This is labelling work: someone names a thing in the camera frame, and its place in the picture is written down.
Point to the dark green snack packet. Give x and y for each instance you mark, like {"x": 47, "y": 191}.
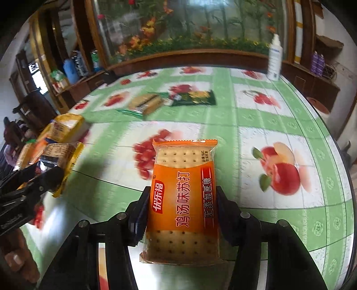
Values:
{"x": 195, "y": 98}

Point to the dark wooden chair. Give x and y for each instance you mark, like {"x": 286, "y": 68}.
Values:
{"x": 36, "y": 108}

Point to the purple bottle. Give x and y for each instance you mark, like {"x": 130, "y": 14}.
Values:
{"x": 314, "y": 64}
{"x": 321, "y": 65}

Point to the clear plastic water bottle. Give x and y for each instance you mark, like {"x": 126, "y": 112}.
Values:
{"x": 80, "y": 64}

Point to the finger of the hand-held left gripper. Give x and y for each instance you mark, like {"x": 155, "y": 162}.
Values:
{"x": 51, "y": 180}

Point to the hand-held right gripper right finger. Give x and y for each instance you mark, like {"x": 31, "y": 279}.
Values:
{"x": 227, "y": 223}

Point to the green label bottle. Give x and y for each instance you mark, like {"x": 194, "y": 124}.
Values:
{"x": 96, "y": 61}

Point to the flower painted glass panel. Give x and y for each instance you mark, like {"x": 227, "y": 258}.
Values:
{"x": 195, "y": 25}

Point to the green fruit-print tablecloth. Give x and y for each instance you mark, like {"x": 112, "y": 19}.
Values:
{"x": 251, "y": 125}

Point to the green plastic bag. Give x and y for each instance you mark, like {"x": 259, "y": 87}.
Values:
{"x": 57, "y": 75}

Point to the blue thermos jug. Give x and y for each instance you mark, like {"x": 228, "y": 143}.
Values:
{"x": 70, "y": 72}

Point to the white spray bottle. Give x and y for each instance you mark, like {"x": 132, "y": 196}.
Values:
{"x": 274, "y": 60}

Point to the green-wrapped cracker packet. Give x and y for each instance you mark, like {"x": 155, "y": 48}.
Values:
{"x": 145, "y": 103}

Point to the person's left hand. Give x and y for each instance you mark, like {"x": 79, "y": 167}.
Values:
{"x": 21, "y": 259}

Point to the yellow-taped white foam box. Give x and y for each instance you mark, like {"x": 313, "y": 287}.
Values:
{"x": 69, "y": 125}

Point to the small yellowish box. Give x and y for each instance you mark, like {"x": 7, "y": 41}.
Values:
{"x": 62, "y": 84}

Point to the wooden cabinet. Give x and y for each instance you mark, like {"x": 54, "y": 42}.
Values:
{"x": 306, "y": 75}

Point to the reddish brown bowl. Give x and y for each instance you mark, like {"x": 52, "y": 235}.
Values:
{"x": 319, "y": 104}

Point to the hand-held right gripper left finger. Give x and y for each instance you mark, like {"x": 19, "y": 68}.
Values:
{"x": 138, "y": 220}

